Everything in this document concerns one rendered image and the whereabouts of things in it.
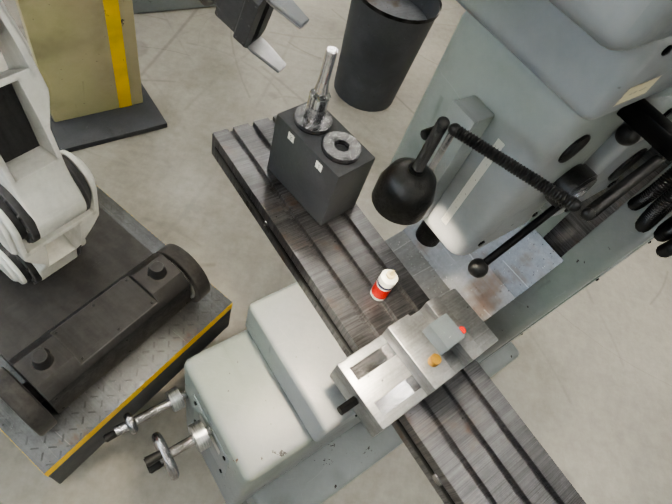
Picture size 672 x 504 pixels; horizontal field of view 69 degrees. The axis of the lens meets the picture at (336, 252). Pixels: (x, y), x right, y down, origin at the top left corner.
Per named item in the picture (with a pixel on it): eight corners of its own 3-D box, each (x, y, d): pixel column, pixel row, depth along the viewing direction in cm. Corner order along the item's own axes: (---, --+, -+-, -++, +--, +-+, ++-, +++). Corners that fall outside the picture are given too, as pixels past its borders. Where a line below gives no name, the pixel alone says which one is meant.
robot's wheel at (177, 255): (155, 274, 162) (151, 240, 145) (167, 264, 164) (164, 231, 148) (199, 312, 158) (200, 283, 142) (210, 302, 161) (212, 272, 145)
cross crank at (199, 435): (159, 494, 114) (156, 487, 105) (138, 448, 118) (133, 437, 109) (221, 455, 122) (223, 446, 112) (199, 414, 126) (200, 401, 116)
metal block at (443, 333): (435, 359, 100) (448, 349, 96) (417, 336, 102) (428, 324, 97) (452, 347, 103) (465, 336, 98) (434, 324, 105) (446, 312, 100)
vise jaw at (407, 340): (427, 396, 97) (435, 389, 94) (381, 334, 102) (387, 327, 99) (447, 380, 100) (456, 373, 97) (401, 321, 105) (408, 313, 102)
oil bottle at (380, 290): (376, 304, 114) (392, 281, 105) (366, 290, 115) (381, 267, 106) (389, 297, 116) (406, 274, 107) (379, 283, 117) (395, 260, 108)
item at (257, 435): (227, 513, 154) (244, 486, 105) (182, 422, 165) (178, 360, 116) (414, 385, 192) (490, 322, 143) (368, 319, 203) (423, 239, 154)
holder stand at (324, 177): (320, 226, 122) (339, 173, 105) (266, 167, 128) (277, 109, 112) (354, 206, 128) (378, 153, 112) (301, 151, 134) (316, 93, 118)
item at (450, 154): (409, 226, 74) (474, 123, 57) (393, 207, 75) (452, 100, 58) (428, 217, 76) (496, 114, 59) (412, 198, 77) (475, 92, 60)
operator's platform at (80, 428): (-78, 337, 171) (-142, 282, 139) (91, 228, 209) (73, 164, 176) (74, 494, 158) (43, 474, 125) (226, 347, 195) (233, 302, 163)
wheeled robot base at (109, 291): (-100, 276, 140) (-170, 205, 113) (64, 183, 169) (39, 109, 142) (50, 427, 129) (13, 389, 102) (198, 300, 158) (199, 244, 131)
